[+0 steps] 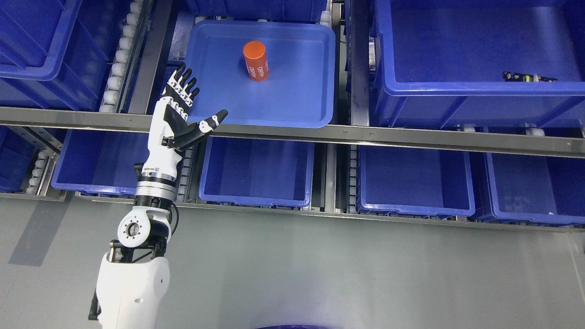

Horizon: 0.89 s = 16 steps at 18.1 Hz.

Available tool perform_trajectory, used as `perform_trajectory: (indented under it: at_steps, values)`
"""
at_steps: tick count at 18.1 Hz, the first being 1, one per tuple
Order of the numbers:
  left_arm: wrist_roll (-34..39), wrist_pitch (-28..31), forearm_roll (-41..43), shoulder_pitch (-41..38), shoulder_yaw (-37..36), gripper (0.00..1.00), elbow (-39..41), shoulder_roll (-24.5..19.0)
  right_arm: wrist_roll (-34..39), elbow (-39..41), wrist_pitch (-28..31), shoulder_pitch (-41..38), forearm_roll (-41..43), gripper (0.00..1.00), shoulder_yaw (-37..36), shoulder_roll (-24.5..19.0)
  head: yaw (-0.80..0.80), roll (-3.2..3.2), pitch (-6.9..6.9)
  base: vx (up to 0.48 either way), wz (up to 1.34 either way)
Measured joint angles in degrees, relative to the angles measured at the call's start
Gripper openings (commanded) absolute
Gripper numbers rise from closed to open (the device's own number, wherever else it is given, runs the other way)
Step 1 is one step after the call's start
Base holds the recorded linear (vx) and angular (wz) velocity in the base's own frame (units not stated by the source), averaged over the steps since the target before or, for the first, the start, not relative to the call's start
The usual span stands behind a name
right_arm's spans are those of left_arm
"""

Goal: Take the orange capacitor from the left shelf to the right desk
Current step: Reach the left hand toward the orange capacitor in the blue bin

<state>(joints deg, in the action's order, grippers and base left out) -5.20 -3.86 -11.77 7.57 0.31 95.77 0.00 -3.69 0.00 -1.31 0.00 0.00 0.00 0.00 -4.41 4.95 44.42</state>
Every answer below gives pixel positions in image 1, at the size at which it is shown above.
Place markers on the blue bin lower right centre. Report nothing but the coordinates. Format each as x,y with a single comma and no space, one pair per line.
418,182

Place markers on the blue bin lower left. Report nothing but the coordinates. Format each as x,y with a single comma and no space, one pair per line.
100,162

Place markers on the blue bin upper left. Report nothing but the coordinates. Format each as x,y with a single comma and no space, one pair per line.
56,54

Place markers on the white roller track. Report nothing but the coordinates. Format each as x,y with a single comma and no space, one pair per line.
125,57

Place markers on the blue bin top centre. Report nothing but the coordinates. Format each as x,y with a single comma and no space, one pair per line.
279,10

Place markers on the large blue bin upper right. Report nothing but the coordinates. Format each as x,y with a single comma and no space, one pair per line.
440,63

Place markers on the metal shelf frame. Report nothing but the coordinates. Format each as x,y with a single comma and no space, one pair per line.
337,145

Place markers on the black component in bin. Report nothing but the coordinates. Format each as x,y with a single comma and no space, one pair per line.
526,78

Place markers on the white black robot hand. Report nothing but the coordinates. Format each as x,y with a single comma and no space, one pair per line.
170,134

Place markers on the orange cylindrical capacitor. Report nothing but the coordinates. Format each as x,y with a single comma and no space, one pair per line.
255,55

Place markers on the shallow blue tray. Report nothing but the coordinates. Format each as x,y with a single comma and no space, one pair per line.
299,91

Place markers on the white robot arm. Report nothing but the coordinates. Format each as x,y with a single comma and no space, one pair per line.
134,274

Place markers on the blue bin lower far right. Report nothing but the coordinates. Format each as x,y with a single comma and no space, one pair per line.
512,188

